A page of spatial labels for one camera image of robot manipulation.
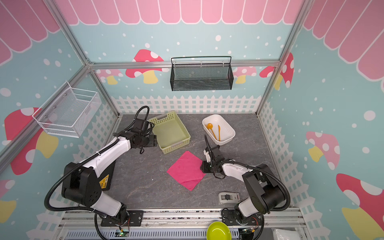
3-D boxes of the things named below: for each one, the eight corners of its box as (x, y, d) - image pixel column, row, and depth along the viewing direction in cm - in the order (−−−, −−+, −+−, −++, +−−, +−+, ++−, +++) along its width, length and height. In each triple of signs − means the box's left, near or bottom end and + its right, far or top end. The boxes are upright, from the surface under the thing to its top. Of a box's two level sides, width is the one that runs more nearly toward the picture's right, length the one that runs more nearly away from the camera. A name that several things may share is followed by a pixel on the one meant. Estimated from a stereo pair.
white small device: (219, 203, 81) (220, 201, 77) (218, 194, 84) (219, 192, 80) (238, 203, 81) (240, 201, 77) (237, 194, 83) (239, 192, 80)
